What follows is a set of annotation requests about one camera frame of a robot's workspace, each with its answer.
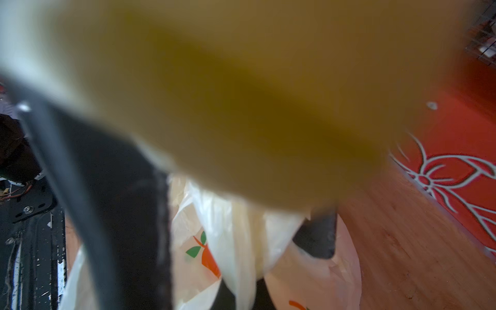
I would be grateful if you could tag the black wire wall basket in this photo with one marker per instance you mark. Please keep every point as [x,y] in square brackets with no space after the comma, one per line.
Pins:
[480,35]

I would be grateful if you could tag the white orange-print plastic bag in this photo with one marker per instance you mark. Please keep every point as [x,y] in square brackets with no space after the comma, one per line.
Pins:
[283,103]

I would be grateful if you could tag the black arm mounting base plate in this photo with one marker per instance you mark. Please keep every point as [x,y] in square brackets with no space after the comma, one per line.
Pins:
[33,247]

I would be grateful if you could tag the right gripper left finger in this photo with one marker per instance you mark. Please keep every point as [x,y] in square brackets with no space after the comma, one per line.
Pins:
[112,196]

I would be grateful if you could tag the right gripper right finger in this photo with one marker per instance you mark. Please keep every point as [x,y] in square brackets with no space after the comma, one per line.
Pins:
[317,235]

